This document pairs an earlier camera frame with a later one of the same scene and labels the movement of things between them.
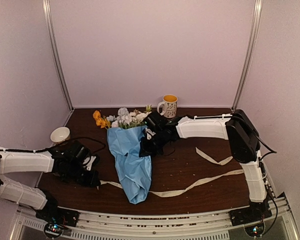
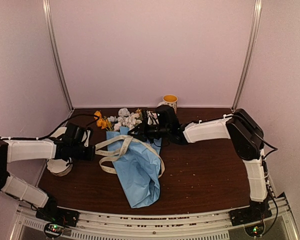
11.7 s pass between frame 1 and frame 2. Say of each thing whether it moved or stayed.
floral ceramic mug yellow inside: stayed
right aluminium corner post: stayed
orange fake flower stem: stayed
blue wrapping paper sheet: moved
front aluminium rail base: stayed
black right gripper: moved
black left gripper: moved
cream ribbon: moved
